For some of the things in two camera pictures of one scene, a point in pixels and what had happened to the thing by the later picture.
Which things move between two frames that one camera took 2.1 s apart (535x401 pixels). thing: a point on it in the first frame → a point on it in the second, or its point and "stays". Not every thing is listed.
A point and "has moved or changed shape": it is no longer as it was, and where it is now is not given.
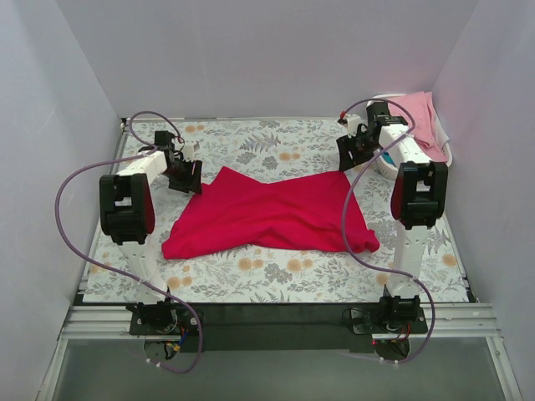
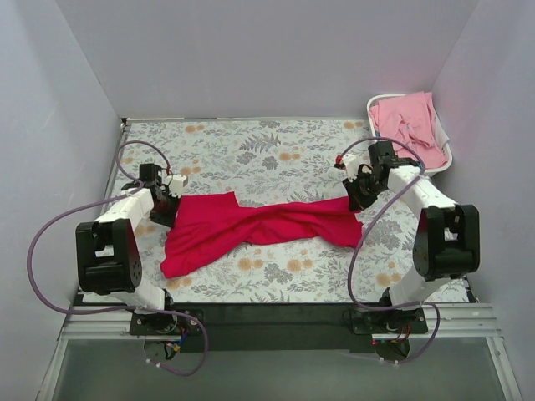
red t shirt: (239, 206) has moved or changed shape
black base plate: (272, 327) stays
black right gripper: (353, 146) → (358, 196)
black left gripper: (184, 172) → (165, 210)
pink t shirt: (421, 105) stays
